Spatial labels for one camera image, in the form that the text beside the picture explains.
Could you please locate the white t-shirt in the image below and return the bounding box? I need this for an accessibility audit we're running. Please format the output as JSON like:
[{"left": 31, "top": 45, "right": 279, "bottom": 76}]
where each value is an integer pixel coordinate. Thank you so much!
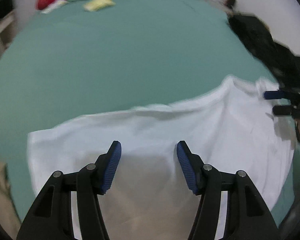
[{"left": 27, "top": 76, "right": 296, "bottom": 239}]

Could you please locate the black clothes pile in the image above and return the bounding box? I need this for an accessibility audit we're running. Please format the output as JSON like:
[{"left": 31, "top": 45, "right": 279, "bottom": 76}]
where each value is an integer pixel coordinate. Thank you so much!
[{"left": 228, "top": 14, "right": 300, "bottom": 91}]

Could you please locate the beige folded garment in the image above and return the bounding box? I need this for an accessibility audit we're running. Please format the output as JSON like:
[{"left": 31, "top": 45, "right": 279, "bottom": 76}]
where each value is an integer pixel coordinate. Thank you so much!
[{"left": 0, "top": 161, "right": 21, "bottom": 239}]

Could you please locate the green bed sheet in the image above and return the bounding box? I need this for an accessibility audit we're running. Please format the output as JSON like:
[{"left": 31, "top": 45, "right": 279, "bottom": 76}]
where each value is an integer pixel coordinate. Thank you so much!
[{"left": 0, "top": 0, "right": 300, "bottom": 228}]

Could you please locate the white wooden shelf desk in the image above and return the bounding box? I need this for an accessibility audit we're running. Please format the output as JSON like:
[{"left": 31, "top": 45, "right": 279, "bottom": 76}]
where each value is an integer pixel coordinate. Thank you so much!
[{"left": 0, "top": 10, "right": 17, "bottom": 58}]

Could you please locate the yellow green packet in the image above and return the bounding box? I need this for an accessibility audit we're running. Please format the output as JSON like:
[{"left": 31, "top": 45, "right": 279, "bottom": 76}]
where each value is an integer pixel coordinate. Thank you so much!
[{"left": 83, "top": 0, "right": 115, "bottom": 11}]

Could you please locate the white paper slip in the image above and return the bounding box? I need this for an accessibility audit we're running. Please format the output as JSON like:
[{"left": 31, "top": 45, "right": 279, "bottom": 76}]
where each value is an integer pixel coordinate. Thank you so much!
[{"left": 41, "top": 0, "right": 68, "bottom": 14}]

